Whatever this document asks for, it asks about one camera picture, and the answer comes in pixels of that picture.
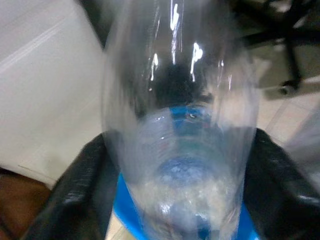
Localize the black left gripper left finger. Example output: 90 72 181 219
22 131 121 240

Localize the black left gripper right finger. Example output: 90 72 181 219
242 127 320 240

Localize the clear plastic bottle blue label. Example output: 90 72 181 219
101 0 261 240

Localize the brown wooden furniture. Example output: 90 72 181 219
0 168 55 240

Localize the black office chair base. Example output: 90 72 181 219
232 0 320 95

